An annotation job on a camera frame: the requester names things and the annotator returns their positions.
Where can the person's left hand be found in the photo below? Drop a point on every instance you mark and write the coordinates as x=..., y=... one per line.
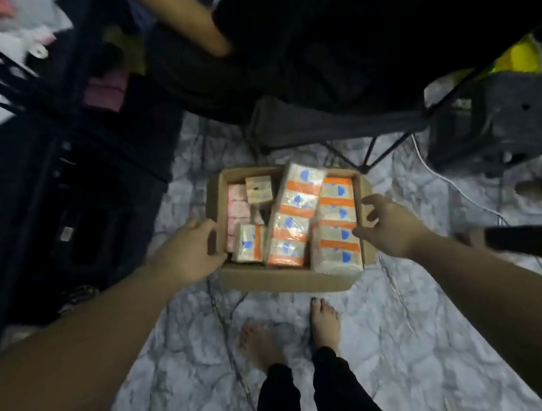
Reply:
x=185, y=258

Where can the person's right hand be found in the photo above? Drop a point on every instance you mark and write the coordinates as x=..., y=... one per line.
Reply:
x=394, y=228

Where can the brown cardboard box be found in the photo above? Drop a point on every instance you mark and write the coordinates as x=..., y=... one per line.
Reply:
x=279, y=281

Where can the black metal shelving rack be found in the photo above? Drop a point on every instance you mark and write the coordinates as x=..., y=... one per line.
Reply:
x=32, y=189

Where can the person's right forearm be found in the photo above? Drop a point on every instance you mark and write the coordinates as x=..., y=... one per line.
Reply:
x=504, y=313

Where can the another person's forearm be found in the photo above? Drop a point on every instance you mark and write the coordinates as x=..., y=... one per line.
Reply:
x=183, y=14

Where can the person's left forearm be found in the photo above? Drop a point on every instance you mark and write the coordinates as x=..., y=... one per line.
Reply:
x=75, y=368

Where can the person's left foot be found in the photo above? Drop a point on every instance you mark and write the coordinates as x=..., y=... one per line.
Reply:
x=259, y=346

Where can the person's foot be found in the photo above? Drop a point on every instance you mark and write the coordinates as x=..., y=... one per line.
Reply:
x=324, y=325
x=259, y=346

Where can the person's right foot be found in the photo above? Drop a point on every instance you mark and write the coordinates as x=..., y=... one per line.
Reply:
x=324, y=325

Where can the person's black trousers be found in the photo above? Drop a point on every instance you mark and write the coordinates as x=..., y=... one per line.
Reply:
x=339, y=398

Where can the dark grey folding chair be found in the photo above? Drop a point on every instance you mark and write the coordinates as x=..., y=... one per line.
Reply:
x=320, y=123

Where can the dark grey plastic stool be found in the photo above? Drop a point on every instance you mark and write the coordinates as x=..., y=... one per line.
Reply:
x=508, y=115

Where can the pink cloth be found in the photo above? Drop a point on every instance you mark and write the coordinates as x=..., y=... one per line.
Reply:
x=104, y=92

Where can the yellow plastic object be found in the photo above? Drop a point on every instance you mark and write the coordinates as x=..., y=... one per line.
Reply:
x=521, y=58

